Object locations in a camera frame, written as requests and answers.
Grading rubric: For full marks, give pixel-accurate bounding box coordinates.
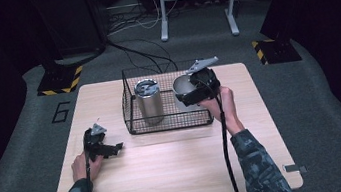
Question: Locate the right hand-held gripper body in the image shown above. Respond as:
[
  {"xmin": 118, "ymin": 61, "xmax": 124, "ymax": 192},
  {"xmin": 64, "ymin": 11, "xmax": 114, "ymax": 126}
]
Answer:
[{"xmin": 183, "ymin": 56, "xmax": 224, "ymax": 104}]

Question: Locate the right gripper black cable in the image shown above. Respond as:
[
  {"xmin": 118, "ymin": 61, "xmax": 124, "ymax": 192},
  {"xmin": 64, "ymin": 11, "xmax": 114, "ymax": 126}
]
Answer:
[{"xmin": 212, "ymin": 92, "xmax": 243, "ymax": 192}]

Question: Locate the black floor cable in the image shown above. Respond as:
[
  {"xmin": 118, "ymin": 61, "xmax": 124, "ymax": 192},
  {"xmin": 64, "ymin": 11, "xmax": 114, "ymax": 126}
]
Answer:
[{"xmin": 105, "ymin": 29, "xmax": 179, "ymax": 82}]

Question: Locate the steel tumbler with lid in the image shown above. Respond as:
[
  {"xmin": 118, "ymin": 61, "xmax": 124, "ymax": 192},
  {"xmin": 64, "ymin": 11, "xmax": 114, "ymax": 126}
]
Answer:
[{"xmin": 132, "ymin": 76, "xmax": 166, "ymax": 128}]

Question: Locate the grey tape strip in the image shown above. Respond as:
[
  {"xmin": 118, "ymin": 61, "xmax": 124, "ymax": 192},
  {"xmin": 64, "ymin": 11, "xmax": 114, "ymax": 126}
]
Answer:
[{"xmin": 282, "ymin": 161, "xmax": 308, "ymax": 176}]

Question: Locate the black stand base striped tape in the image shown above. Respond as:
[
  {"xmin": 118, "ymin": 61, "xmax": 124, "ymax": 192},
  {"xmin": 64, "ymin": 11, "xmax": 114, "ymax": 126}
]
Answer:
[
  {"xmin": 33, "ymin": 62, "xmax": 87, "ymax": 98},
  {"xmin": 251, "ymin": 35, "xmax": 303, "ymax": 68}
]

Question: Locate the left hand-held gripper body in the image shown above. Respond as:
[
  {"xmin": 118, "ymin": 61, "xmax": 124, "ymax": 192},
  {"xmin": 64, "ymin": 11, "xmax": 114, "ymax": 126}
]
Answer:
[{"xmin": 80, "ymin": 120, "xmax": 112, "ymax": 162}]

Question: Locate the person's right hand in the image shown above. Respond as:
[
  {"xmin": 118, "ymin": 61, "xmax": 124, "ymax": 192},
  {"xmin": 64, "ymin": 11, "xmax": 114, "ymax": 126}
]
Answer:
[{"xmin": 196, "ymin": 83, "xmax": 246, "ymax": 140}]

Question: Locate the dark cabinet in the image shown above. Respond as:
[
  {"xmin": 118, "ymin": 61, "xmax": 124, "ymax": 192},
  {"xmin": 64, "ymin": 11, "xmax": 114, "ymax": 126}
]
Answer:
[{"xmin": 28, "ymin": 0, "xmax": 110, "ymax": 63}]

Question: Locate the black wire basket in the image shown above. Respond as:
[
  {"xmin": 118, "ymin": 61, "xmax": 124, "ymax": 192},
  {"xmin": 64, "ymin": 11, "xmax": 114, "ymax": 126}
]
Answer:
[{"xmin": 116, "ymin": 56, "xmax": 219, "ymax": 138}]

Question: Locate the steel mug with handle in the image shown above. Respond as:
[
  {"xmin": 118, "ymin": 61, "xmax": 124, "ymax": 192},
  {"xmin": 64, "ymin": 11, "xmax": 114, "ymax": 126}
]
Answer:
[{"xmin": 170, "ymin": 72, "xmax": 203, "ymax": 114}]

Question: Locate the person's left hand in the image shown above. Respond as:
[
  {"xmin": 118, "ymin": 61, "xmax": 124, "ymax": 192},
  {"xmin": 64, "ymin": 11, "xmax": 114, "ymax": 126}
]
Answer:
[{"xmin": 69, "ymin": 149, "xmax": 106, "ymax": 184}]

